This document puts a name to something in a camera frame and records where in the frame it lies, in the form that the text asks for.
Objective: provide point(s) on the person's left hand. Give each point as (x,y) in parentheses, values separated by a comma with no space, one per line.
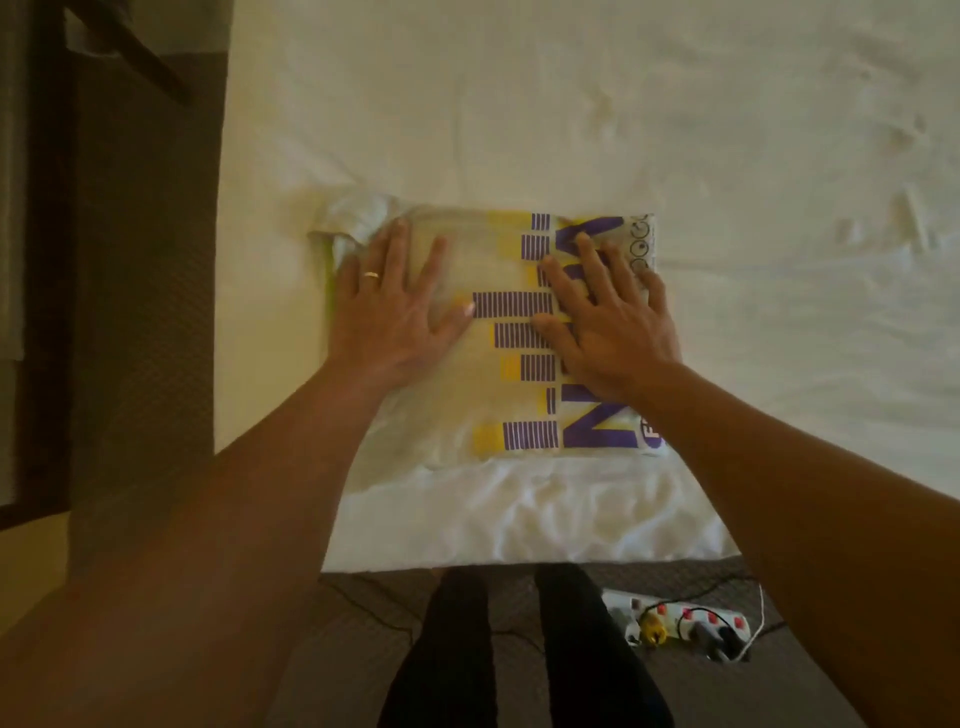
(387,315)

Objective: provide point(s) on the person's right forearm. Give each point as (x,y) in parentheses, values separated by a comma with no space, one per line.
(825,540)

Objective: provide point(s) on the person's left leg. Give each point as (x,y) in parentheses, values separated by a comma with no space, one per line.
(443,653)

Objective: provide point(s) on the black round stool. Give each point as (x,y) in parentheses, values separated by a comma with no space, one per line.
(128,45)

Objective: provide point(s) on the person's left forearm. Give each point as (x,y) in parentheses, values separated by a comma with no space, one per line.
(165,585)

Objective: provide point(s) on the person's leg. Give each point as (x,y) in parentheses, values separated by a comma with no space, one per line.
(443,653)
(600,653)

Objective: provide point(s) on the person's right leg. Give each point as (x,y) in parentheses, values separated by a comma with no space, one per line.
(600,653)

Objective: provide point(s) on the white bed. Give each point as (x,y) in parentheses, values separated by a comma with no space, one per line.
(675,90)

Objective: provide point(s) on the white power strip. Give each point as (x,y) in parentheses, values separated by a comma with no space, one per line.
(683,618)

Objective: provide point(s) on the white printed t-shirt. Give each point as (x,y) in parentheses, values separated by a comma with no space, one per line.
(510,390)

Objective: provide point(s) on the person's right hand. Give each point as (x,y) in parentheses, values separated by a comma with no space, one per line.
(612,330)

